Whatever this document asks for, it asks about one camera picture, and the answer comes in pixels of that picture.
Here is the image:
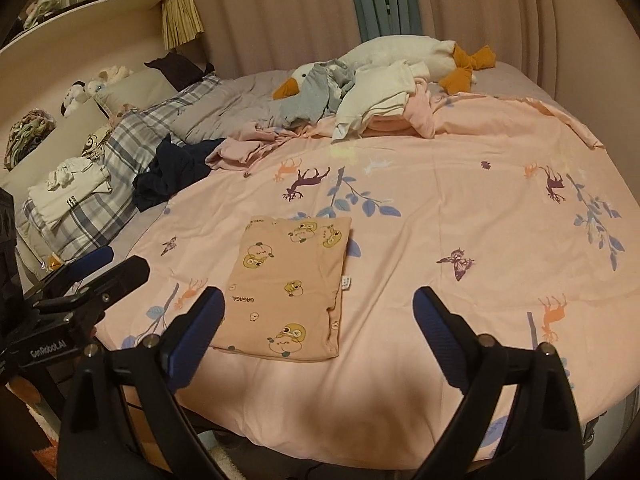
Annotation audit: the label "cartoon face pillow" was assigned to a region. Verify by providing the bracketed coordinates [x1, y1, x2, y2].
[80, 127, 121, 166]

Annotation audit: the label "dark brown cushion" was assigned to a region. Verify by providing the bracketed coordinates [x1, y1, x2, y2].
[144, 51, 216, 88]

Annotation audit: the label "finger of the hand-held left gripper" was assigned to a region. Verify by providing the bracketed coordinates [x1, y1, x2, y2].
[32, 245, 116, 306]
[60, 255, 152, 326]

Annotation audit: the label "grey garment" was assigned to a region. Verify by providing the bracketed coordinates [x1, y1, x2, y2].
[275, 60, 357, 128]

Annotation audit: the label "teal curtain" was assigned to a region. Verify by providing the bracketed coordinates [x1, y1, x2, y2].
[345, 0, 418, 46]

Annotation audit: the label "pink garment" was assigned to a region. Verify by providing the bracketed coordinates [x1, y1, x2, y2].
[367, 80, 441, 140]
[206, 122, 311, 177]

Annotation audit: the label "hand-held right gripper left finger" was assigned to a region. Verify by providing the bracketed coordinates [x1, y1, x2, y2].
[56, 286, 227, 480]

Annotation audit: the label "folded white garment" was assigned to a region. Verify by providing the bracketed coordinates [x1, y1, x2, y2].
[27, 157, 113, 233]

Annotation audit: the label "white curved wall shelf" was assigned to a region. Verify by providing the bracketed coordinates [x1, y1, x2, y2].
[0, 0, 178, 53]

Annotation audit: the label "plaid pillow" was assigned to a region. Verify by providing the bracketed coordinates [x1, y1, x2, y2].
[22, 72, 223, 261]

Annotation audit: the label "beige cushion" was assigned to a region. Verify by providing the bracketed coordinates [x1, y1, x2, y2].
[92, 67, 176, 116]
[0, 97, 111, 211]

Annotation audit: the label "black and white dog plush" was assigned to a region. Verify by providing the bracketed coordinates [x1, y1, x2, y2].
[59, 81, 88, 117]

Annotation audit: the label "green patterned cloth bundle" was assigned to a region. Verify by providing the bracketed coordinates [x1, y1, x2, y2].
[4, 109, 55, 171]

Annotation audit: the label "white goose plush toy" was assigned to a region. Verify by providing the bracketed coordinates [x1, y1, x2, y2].
[272, 36, 497, 101]

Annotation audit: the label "pink animal print blanket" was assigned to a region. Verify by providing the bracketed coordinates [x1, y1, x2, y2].
[95, 87, 640, 466]

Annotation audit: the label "peach cartoon print shirt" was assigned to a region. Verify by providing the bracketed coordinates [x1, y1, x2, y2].
[209, 216, 353, 363]

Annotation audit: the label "navy garment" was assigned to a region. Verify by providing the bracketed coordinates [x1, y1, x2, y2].
[132, 136, 226, 213]

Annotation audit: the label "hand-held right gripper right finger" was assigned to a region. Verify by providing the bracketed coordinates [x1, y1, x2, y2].
[411, 286, 586, 480]

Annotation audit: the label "pink curtain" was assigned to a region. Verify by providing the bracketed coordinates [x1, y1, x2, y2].
[177, 0, 363, 78]
[407, 0, 640, 126]

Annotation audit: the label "white socks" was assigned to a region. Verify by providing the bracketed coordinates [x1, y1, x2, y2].
[45, 157, 86, 191]

